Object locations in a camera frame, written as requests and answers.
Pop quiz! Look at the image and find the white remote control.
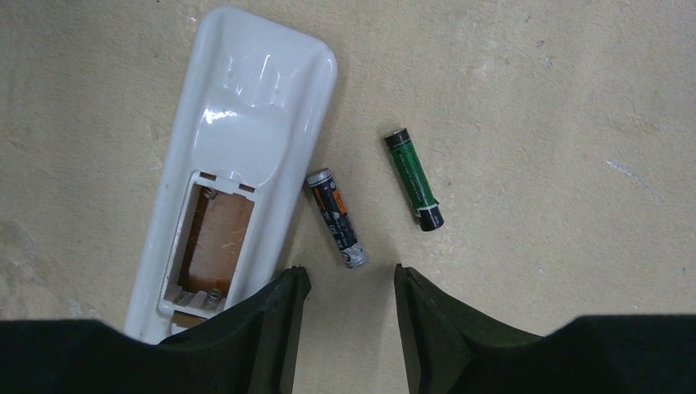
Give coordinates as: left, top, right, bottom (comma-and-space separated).
125, 6, 338, 344

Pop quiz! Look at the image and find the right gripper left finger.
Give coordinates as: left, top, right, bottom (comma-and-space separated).
1, 267, 311, 393

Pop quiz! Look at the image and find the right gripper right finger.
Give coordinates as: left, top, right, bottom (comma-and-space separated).
394, 265, 695, 393

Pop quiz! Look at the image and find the black orange AAA battery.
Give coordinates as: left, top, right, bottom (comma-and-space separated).
305, 168, 367, 268

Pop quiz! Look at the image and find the green AAA battery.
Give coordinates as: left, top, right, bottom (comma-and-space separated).
383, 128, 444, 231

